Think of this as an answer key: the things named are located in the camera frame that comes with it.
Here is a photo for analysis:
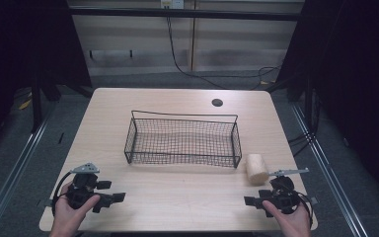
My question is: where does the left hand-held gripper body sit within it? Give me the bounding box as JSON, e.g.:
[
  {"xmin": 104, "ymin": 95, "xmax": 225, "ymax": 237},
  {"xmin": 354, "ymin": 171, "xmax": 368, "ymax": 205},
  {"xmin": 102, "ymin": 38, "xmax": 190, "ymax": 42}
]
[{"xmin": 66, "ymin": 162, "xmax": 101, "ymax": 211}]

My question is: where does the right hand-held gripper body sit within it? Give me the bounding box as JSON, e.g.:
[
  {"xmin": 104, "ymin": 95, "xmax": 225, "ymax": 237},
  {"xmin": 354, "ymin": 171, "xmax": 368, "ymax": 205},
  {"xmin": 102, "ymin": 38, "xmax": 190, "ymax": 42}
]
[{"xmin": 265, "ymin": 167, "xmax": 310, "ymax": 215}]

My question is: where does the person's right hand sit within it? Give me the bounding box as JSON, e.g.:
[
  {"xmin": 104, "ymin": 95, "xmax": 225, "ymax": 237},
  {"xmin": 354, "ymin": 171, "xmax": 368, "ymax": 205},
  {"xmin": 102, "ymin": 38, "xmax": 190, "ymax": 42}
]
[{"xmin": 262, "ymin": 199, "xmax": 314, "ymax": 237}]

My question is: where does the person's left hand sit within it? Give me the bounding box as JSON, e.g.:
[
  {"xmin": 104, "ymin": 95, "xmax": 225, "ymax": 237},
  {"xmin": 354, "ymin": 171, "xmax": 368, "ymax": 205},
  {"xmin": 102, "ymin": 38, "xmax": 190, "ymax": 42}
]
[{"xmin": 48, "ymin": 182, "xmax": 102, "ymax": 237}]

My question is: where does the light wooden cylinder block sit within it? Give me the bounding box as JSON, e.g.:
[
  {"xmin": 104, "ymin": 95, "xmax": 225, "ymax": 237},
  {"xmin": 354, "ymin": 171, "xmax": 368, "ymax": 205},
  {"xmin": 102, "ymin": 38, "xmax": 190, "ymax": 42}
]
[{"xmin": 245, "ymin": 153, "xmax": 270, "ymax": 187}]

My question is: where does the black metal stand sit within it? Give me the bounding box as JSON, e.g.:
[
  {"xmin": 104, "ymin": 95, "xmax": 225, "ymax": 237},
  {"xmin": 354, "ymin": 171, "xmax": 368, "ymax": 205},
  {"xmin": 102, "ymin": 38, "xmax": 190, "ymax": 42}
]
[{"xmin": 29, "ymin": 58, "xmax": 63, "ymax": 134}]

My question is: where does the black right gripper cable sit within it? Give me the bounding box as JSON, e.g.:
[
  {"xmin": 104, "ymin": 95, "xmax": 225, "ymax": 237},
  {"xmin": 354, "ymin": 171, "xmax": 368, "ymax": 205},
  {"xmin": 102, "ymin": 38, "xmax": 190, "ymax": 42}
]
[{"xmin": 295, "ymin": 192, "xmax": 315, "ymax": 229}]

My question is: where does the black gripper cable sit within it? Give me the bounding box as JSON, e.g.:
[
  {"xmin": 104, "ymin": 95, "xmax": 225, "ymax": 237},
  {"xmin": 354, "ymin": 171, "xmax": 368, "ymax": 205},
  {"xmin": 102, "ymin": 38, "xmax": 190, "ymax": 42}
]
[
  {"xmin": 51, "ymin": 170, "xmax": 77, "ymax": 216},
  {"xmin": 295, "ymin": 192, "xmax": 315, "ymax": 229}
]

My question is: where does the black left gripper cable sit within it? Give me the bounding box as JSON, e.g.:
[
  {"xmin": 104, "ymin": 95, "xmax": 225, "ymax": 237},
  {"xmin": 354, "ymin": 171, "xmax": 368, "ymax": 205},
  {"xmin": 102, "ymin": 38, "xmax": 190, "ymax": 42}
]
[{"xmin": 51, "ymin": 170, "xmax": 77, "ymax": 216}]

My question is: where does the metal floor rail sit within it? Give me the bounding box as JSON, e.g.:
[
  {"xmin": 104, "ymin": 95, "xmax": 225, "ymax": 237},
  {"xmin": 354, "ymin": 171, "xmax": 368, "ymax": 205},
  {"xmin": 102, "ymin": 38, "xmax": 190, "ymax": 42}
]
[
  {"xmin": 0, "ymin": 108, "xmax": 55, "ymax": 237},
  {"xmin": 290, "ymin": 103, "xmax": 369, "ymax": 237}
]

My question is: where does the black cable bundle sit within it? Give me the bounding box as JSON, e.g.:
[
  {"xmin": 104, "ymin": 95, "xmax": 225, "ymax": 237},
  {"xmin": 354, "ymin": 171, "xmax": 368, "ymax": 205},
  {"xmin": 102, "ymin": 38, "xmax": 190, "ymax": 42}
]
[{"xmin": 287, "ymin": 88, "xmax": 322, "ymax": 158}]

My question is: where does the black wire mesh basket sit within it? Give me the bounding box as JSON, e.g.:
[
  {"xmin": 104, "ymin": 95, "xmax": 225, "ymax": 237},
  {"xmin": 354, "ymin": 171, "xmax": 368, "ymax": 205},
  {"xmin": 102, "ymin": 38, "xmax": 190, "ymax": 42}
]
[{"xmin": 123, "ymin": 110, "xmax": 243, "ymax": 170}]

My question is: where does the long black floor cable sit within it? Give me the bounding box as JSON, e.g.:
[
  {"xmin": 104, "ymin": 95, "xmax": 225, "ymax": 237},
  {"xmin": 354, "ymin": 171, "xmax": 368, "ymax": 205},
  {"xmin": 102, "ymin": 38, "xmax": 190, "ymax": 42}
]
[{"xmin": 166, "ymin": 16, "xmax": 282, "ymax": 91}]

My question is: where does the black horizontal frame bar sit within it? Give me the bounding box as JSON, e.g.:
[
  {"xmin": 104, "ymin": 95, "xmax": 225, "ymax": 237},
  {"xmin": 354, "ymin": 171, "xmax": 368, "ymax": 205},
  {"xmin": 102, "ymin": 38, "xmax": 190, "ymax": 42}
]
[{"xmin": 68, "ymin": 7, "xmax": 305, "ymax": 22}]

